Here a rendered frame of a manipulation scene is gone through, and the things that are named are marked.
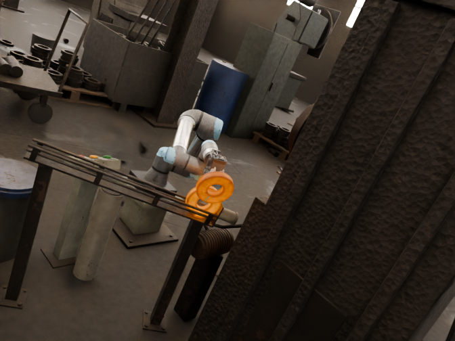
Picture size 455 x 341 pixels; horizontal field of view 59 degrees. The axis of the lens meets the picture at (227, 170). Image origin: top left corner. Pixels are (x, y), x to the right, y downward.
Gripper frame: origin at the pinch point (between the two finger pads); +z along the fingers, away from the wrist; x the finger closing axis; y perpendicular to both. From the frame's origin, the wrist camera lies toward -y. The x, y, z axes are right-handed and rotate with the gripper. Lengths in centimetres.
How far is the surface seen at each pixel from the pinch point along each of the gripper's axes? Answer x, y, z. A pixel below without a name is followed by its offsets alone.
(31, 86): -118, -54, -209
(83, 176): -51, -14, -5
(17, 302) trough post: -64, -81, -2
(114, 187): -38.0, -15.9, -5.0
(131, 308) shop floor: -13, -84, -12
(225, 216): 10.8, -16.3, -4.8
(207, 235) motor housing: 8.3, -31.1, -9.5
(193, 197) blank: -5.6, -11.5, -5.1
